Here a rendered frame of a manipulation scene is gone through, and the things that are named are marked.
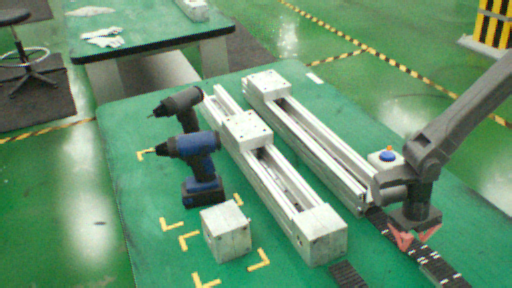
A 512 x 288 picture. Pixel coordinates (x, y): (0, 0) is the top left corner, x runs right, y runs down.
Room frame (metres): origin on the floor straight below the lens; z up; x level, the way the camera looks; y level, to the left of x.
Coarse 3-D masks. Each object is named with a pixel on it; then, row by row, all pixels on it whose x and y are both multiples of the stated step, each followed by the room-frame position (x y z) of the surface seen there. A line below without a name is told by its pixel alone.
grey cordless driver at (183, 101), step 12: (180, 96) 1.24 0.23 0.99; (192, 96) 1.25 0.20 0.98; (156, 108) 1.19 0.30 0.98; (168, 108) 1.20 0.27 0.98; (180, 108) 1.22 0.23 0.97; (192, 108) 1.28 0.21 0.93; (180, 120) 1.24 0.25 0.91; (192, 120) 1.25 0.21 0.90; (192, 132) 1.25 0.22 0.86; (180, 156) 1.20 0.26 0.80
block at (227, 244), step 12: (228, 204) 0.86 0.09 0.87; (204, 216) 0.82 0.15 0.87; (216, 216) 0.82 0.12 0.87; (228, 216) 0.81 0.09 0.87; (240, 216) 0.81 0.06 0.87; (204, 228) 0.82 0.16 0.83; (216, 228) 0.77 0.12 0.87; (228, 228) 0.77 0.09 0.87; (240, 228) 0.77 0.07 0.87; (216, 240) 0.75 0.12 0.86; (228, 240) 0.76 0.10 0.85; (240, 240) 0.77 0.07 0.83; (216, 252) 0.75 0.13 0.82; (228, 252) 0.76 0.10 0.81; (240, 252) 0.77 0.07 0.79
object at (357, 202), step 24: (288, 96) 1.42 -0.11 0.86; (288, 120) 1.26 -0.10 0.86; (312, 120) 1.24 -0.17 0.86; (288, 144) 1.23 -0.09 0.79; (312, 144) 1.10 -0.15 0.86; (336, 144) 1.09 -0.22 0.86; (312, 168) 1.08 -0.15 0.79; (336, 168) 0.98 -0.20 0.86; (360, 168) 0.98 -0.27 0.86; (336, 192) 0.95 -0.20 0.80; (360, 192) 0.87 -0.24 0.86; (360, 216) 0.87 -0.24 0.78
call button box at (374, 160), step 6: (390, 150) 1.07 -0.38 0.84; (372, 156) 1.05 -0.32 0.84; (378, 156) 1.04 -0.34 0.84; (396, 156) 1.04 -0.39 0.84; (372, 162) 1.03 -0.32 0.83; (378, 162) 1.02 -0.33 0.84; (384, 162) 1.02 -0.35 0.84; (390, 162) 1.01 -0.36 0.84; (396, 162) 1.01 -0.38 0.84; (402, 162) 1.01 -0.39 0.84; (378, 168) 1.01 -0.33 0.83; (384, 168) 0.99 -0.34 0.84; (390, 168) 0.99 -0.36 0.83
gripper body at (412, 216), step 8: (408, 200) 0.72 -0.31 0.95; (400, 208) 0.76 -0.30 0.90; (408, 208) 0.72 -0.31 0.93; (416, 208) 0.71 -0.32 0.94; (424, 208) 0.71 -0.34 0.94; (432, 208) 0.75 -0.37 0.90; (392, 216) 0.73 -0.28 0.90; (400, 216) 0.73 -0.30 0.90; (408, 216) 0.72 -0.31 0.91; (416, 216) 0.71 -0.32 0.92; (424, 216) 0.71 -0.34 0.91; (432, 216) 0.72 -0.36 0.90; (440, 216) 0.73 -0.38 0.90; (400, 224) 0.71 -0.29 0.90; (408, 224) 0.70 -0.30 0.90; (416, 224) 0.70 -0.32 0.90; (408, 232) 0.69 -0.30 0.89
